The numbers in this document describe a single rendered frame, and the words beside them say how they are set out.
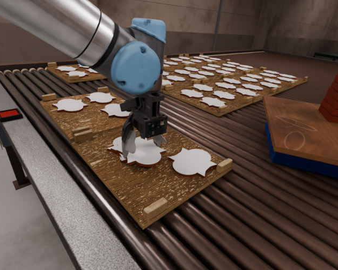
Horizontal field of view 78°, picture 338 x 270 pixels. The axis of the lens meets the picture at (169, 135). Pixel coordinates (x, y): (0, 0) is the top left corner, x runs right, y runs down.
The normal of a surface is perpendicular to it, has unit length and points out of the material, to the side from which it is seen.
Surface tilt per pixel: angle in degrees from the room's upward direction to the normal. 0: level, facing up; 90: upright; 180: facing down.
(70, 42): 115
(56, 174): 0
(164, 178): 0
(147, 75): 93
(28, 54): 90
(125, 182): 0
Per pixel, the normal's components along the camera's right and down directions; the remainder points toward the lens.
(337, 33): -0.80, 0.23
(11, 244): 0.08, -0.87
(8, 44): 0.59, 0.44
